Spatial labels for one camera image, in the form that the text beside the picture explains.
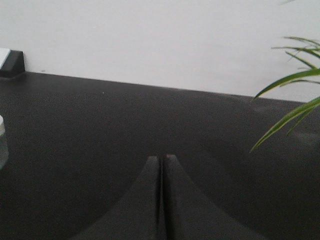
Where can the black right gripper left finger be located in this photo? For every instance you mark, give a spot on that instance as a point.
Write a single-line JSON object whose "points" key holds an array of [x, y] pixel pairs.
{"points": [[137, 215]]}

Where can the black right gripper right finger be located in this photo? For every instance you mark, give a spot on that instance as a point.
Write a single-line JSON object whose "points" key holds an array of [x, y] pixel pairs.
{"points": [[190, 215]]}

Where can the glass jar with white lid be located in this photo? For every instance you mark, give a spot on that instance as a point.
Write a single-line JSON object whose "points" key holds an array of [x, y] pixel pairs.
{"points": [[4, 152]]}

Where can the black and white power socket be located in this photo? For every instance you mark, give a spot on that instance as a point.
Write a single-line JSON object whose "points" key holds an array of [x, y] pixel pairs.
{"points": [[13, 64]]}

